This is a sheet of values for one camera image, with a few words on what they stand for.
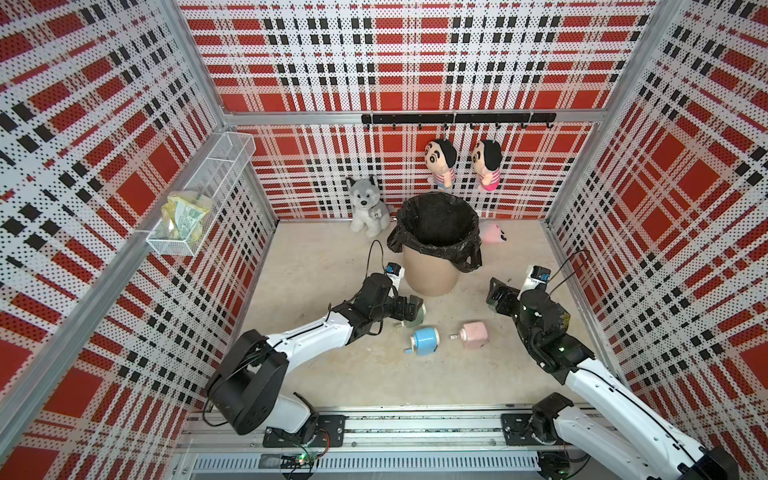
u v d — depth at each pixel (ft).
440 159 2.98
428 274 2.94
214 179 2.64
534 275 2.20
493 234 3.59
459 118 2.91
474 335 2.76
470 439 2.41
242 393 1.39
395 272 2.51
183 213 2.06
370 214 3.61
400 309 2.46
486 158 3.04
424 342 2.69
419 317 2.57
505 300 2.27
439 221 3.20
